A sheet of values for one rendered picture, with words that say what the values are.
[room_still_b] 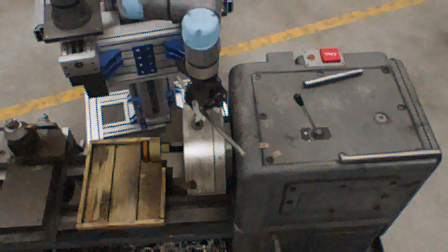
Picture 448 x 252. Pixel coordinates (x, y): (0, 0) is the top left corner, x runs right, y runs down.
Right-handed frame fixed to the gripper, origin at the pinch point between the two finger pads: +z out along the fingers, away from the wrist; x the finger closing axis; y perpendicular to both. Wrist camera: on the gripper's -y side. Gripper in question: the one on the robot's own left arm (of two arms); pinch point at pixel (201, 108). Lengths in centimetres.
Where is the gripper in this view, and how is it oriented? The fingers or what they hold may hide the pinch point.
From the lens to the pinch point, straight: 116.3
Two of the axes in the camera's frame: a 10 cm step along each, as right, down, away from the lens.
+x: 8.4, -4.7, 2.8
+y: 5.5, 7.2, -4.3
